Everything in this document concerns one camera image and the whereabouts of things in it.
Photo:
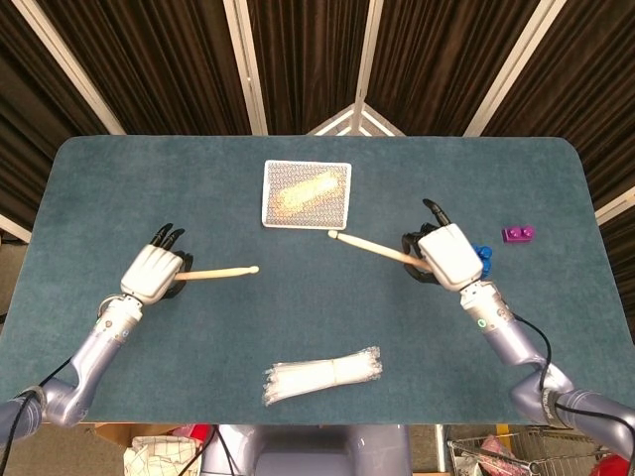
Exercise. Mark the wooden drumstick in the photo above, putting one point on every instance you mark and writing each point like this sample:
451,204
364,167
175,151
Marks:
372,244
218,273

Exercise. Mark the white screen frame post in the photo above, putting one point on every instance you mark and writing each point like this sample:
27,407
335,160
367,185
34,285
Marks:
68,64
615,207
247,64
15,229
516,64
369,49

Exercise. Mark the white triangular frame base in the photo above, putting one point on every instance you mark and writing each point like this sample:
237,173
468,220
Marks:
331,123

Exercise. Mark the red packaged item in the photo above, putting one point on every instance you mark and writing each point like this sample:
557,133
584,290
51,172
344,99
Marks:
191,431

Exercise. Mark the lavender robot torso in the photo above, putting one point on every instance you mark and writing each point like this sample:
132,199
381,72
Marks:
307,451

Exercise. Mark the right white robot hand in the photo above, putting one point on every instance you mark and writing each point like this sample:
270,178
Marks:
449,258

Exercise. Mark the white checked cloth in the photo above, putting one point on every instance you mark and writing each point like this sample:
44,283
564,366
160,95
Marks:
159,456

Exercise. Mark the teal felt table mat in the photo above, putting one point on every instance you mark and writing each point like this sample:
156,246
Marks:
317,317

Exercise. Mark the bundle of wrapped clear straws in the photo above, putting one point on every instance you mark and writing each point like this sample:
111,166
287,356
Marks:
307,379

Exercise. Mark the blue toy building block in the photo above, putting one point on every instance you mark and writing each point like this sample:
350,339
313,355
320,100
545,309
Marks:
487,258

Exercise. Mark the left lavender robot arm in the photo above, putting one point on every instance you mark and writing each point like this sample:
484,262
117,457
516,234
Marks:
94,352

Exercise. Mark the right lavender robot arm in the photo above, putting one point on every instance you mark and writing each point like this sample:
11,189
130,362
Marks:
506,342

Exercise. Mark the dark brown pleated curtain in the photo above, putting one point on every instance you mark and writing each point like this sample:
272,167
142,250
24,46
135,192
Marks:
173,59

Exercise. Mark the purple toy building block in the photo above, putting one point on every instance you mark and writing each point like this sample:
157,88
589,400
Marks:
518,234

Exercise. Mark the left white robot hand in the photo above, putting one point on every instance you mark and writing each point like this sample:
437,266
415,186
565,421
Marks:
149,273

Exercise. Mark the cardboard box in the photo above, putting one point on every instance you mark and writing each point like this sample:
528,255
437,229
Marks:
111,434

